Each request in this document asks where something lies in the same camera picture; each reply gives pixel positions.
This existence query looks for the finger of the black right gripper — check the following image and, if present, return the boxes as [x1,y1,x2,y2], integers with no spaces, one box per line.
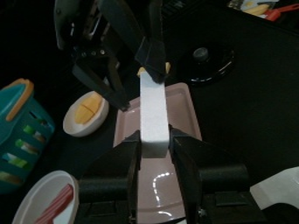
[71,62,131,112]
[98,0,168,85]

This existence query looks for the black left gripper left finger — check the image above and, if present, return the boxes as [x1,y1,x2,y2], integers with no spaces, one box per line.
[76,129,143,224]

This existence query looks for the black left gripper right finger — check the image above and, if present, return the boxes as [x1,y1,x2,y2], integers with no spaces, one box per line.
[168,124,271,224]

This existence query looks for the white rice block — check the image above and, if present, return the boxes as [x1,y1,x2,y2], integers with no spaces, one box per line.
[139,71,171,159]

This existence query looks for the small yellow toy piece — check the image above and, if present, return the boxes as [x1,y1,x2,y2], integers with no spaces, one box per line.
[135,61,172,77]

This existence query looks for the white pan with yellow egg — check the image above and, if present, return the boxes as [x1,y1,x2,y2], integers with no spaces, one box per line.
[61,90,111,138]

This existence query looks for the black pot lid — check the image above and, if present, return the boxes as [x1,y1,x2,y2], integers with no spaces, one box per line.
[179,45,238,86]

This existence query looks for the white plate with red bacon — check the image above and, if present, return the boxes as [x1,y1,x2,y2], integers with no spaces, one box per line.
[11,170,80,224]

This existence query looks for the white toy scale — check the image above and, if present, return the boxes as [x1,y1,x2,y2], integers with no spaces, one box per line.
[248,165,299,212]

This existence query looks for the pink rectangular tray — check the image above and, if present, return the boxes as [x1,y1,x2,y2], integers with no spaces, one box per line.
[112,82,203,224]

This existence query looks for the green toy vegetables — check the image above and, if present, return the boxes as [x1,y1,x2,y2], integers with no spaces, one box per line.
[1,124,49,183]

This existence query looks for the teal basket with orange rim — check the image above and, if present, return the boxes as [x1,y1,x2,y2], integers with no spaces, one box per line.
[0,78,56,195]

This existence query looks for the yellow toy food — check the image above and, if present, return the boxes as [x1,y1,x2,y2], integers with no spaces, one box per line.
[242,2,271,17]

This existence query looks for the red orange toy piece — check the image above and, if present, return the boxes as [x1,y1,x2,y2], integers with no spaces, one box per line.
[266,3,299,22]

